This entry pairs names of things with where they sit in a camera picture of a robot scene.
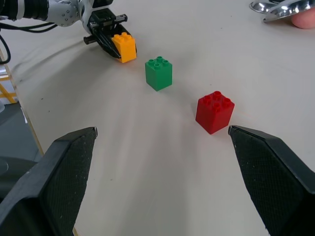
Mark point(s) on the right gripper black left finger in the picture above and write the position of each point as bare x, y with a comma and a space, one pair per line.
59, 177

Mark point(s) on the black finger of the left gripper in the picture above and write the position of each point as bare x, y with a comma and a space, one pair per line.
130, 37
106, 43

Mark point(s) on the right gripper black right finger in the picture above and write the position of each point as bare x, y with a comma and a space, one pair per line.
273, 177

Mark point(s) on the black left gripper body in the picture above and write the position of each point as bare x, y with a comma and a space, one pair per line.
104, 20

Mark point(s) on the orange toy building cube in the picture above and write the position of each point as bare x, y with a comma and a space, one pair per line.
125, 48

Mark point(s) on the person's bare hand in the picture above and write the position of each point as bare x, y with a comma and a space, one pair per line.
304, 20

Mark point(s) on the green toy building cube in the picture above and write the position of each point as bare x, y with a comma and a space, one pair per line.
158, 73

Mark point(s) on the red toy building cube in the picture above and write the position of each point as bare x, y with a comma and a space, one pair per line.
214, 113

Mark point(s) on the shiny silver metal object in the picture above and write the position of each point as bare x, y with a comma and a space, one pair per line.
278, 8

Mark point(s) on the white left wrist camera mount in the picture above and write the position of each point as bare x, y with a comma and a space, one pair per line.
86, 13

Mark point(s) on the yellow metal frame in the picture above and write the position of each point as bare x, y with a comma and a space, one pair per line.
7, 91

